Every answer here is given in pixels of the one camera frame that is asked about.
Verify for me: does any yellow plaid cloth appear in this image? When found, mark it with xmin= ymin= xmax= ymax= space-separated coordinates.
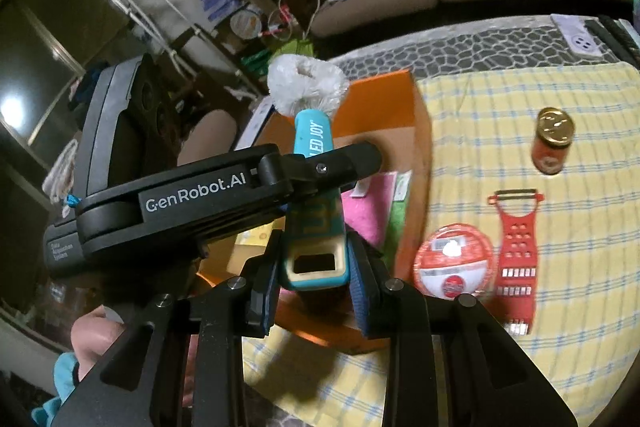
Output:
xmin=332 ymin=62 xmax=639 ymax=426

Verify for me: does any red jar gold lid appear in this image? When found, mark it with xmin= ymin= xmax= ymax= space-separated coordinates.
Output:
xmin=530 ymin=107 xmax=575 ymax=176

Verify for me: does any orange cardboard box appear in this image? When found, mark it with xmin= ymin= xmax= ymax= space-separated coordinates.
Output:
xmin=276 ymin=70 xmax=432 ymax=355

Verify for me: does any person left hand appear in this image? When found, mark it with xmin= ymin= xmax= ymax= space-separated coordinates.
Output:
xmin=70 ymin=306 xmax=125 ymax=381

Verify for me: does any grey stone pattern tablecloth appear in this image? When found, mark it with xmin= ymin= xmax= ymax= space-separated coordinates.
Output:
xmin=331 ymin=15 xmax=620 ymax=80

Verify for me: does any lavender power strip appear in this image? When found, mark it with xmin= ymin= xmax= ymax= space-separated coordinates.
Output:
xmin=550 ymin=14 xmax=603 ymax=58

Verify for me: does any brown chair back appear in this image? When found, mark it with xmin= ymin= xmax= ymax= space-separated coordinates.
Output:
xmin=177 ymin=109 xmax=238 ymax=166

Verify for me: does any black remote control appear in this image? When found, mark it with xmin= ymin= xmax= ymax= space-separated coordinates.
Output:
xmin=585 ymin=15 xmax=639 ymax=68

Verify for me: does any green cloth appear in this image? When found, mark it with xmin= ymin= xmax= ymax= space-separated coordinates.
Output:
xmin=383 ymin=170 xmax=412 ymax=265

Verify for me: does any round red white container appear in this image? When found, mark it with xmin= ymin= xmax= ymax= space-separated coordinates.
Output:
xmin=412 ymin=223 xmax=497 ymax=300

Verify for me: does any teal brush white fluffy head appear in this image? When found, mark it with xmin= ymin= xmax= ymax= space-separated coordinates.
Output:
xmin=267 ymin=54 xmax=349 ymax=291

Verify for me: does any red plastic grater peeler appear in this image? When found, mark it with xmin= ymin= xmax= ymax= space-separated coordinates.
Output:
xmin=487 ymin=188 xmax=544 ymax=336

